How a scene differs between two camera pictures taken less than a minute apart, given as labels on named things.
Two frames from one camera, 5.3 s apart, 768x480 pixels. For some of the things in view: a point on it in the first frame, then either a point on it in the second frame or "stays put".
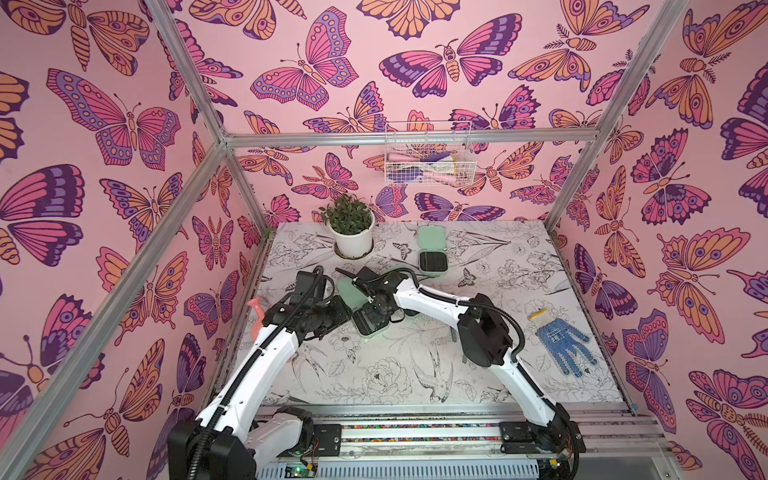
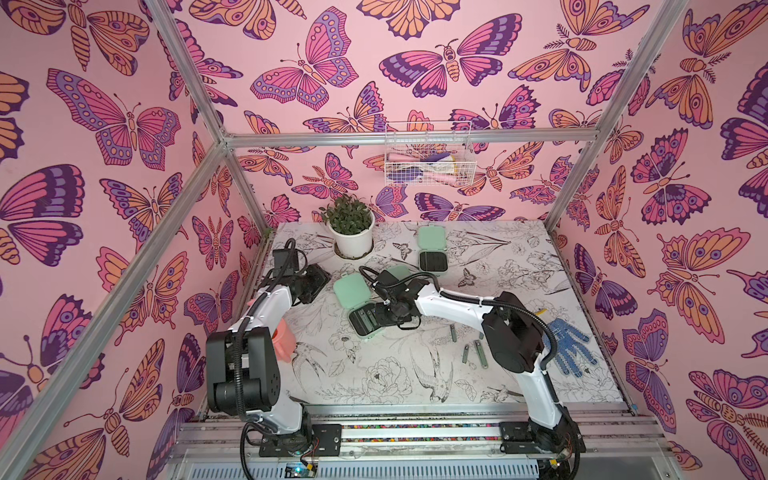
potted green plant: [351, 221] stays put
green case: [369, 317] stays put
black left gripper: [341, 314] → [319, 279]
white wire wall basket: [429, 153] stays put
